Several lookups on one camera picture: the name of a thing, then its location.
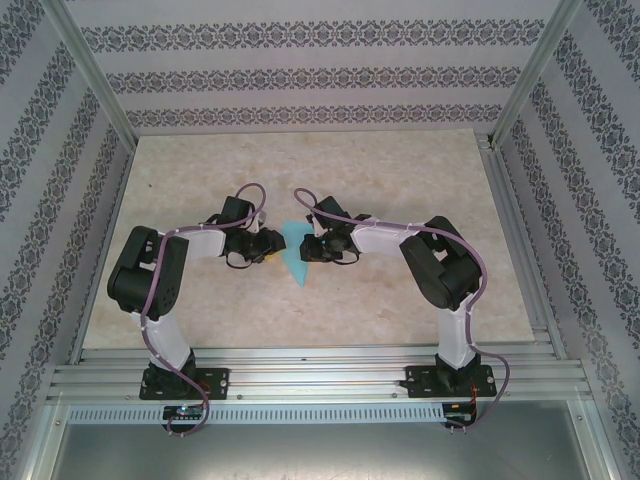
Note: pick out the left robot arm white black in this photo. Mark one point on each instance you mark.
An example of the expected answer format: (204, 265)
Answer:
(167, 340)

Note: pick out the aluminium mounting rail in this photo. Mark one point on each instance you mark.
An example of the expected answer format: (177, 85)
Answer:
(320, 380)

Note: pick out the small circuit board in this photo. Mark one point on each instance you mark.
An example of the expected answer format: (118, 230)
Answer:
(457, 414)
(182, 412)

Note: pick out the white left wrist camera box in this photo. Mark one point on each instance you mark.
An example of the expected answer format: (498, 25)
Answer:
(260, 223)

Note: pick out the aluminium frame post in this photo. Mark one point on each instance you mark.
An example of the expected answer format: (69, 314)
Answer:
(95, 75)
(537, 75)

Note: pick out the grey metal sheet panel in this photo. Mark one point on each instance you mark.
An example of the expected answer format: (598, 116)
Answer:
(320, 450)

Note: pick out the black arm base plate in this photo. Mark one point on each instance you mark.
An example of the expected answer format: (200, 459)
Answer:
(415, 382)
(220, 380)

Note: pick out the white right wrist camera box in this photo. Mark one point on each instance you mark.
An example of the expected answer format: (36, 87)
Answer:
(315, 228)

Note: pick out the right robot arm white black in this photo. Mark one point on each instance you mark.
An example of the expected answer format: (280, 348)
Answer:
(380, 240)

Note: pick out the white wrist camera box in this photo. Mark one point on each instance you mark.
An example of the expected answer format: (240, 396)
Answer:
(315, 228)
(260, 223)

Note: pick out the aluminium side rail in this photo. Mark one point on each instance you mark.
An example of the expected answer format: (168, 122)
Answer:
(100, 260)
(520, 250)

